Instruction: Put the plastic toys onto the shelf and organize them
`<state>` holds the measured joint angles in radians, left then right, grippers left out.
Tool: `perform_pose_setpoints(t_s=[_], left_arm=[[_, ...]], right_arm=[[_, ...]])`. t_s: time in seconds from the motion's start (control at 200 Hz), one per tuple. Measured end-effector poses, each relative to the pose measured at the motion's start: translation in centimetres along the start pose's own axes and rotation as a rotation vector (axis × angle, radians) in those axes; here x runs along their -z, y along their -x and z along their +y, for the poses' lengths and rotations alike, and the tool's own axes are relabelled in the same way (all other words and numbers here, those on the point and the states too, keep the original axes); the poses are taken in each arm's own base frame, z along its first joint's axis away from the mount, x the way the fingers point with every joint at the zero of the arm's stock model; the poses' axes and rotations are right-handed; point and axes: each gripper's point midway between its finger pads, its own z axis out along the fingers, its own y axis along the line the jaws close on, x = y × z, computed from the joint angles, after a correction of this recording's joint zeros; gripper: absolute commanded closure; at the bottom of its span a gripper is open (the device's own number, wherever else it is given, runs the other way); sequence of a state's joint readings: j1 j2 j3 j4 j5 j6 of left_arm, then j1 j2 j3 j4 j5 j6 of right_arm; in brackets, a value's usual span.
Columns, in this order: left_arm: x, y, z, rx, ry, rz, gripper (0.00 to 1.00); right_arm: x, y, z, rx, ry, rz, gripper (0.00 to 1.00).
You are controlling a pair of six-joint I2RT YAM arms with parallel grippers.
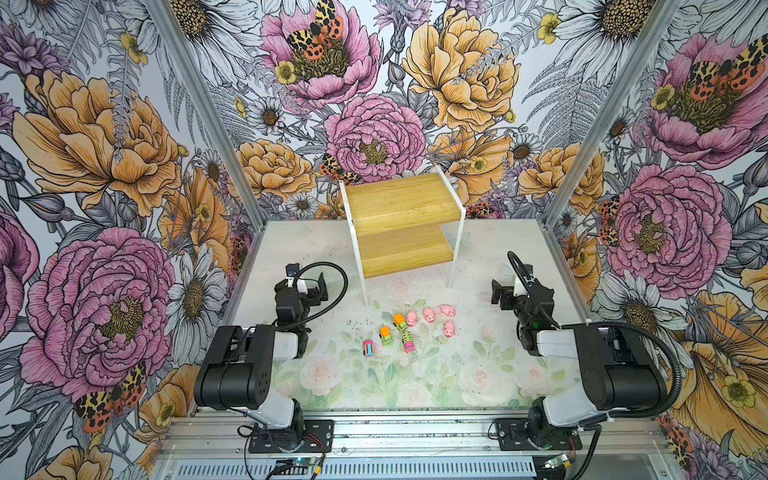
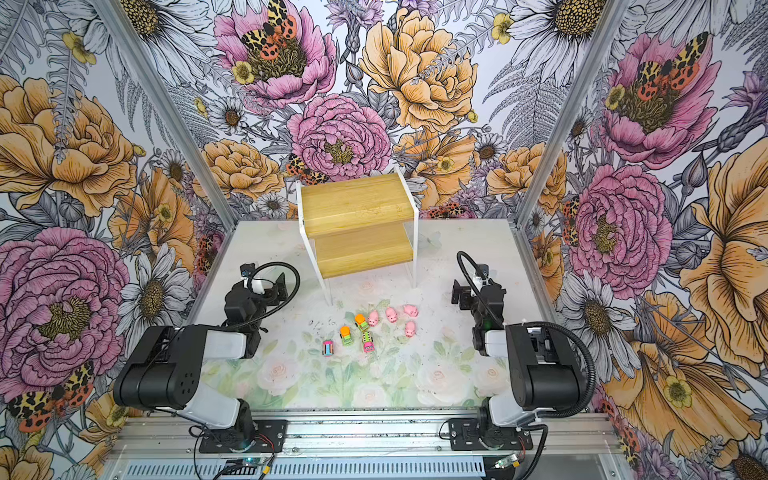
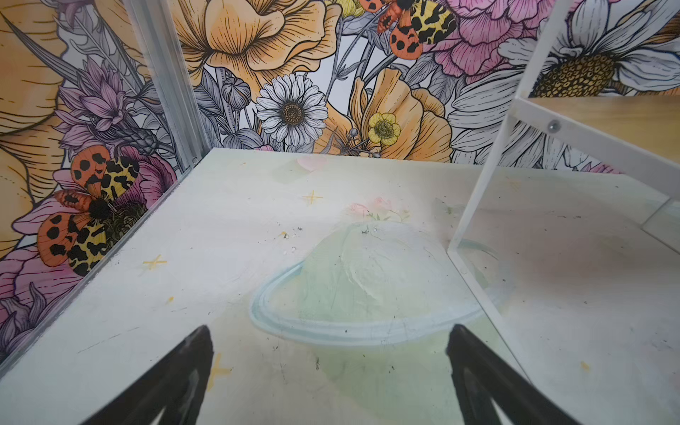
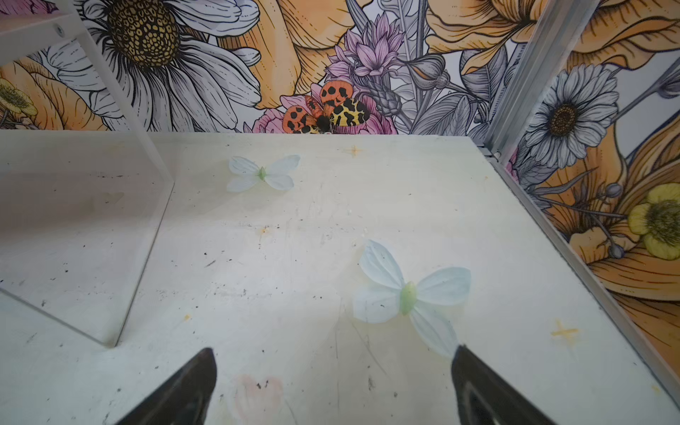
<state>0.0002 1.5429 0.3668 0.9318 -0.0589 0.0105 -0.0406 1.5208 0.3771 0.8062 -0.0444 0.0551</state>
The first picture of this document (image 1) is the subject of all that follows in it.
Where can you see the green orange mixer truck toy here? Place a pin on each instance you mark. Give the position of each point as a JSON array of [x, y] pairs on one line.
[[385, 335], [400, 322]]

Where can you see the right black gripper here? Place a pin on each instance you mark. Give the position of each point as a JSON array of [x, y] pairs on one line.
[[508, 295]]

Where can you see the pink pig toy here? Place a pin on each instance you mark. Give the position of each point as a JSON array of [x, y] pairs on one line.
[[411, 318], [448, 310], [449, 329], [429, 315]]

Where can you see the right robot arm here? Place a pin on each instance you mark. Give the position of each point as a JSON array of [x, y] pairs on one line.
[[624, 371]]

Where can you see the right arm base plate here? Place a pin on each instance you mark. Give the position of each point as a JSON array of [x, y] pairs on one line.
[[518, 434]]

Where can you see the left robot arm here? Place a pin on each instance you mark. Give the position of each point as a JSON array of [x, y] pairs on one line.
[[236, 373]]

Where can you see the bamboo two-tier shelf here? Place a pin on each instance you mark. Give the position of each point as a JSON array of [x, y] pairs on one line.
[[404, 224]]

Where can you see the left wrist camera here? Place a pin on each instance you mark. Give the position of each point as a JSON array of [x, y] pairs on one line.
[[292, 270]]

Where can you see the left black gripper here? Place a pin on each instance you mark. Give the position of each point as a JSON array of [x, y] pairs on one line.
[[314, 293]]

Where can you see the aluminium front rail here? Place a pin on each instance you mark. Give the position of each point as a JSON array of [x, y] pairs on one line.
[[211, 434]]

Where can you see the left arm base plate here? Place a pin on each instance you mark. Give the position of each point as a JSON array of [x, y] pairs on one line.
[[315, 436]]

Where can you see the pink green toy truck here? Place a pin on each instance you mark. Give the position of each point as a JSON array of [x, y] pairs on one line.
[[408, 344]]

